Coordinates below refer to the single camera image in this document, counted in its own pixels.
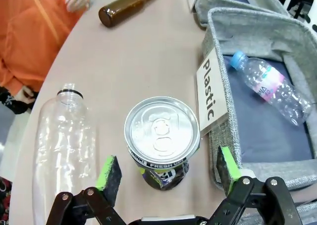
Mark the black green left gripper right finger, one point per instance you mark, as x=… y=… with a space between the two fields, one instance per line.
x=237 y=192

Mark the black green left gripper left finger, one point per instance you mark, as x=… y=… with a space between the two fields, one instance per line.
x=109 y=183

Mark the silver top drink can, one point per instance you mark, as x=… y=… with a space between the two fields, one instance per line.
x=162 y=138

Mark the grey fabric basket plastic label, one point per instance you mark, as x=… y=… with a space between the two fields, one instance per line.
x=262 y=91

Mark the clear uncapped plastic bottle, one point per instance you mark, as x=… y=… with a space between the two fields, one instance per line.
x=65 y=138

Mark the white Plastic label card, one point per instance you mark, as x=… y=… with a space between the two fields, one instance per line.
x=210 y=93

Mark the crushed bottle with blue cap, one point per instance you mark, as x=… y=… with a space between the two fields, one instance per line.
x=271 y=86

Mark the person in orange shirt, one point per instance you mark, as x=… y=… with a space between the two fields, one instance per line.
x=29 y=34

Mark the brown glass bottle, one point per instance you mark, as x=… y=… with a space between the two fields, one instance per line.
x=126 y=8

